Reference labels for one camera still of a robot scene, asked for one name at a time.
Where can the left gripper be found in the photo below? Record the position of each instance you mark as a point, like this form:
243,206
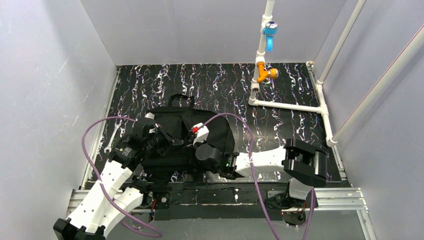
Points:
161,135

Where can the black student backpack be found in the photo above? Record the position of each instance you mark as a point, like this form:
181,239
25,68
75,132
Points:
185,139

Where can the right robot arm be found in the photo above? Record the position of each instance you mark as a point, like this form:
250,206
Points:
304,162

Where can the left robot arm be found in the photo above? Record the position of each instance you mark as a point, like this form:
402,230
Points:
133,170

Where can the silver wrench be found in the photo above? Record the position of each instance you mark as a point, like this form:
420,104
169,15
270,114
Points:
108,148

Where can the orange flashlight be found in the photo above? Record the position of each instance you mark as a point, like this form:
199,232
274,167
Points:
264,73

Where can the blue flashlight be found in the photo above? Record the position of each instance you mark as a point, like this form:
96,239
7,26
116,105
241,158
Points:
269,30

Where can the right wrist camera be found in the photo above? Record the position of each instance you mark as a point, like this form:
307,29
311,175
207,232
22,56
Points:
200,133

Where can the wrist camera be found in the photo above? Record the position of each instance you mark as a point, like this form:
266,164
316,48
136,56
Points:
149,115
200,133

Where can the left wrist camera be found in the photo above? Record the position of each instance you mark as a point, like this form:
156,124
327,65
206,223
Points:
149,115

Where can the white pvc pipe frame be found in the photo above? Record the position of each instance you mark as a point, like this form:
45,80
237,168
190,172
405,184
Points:
394,68

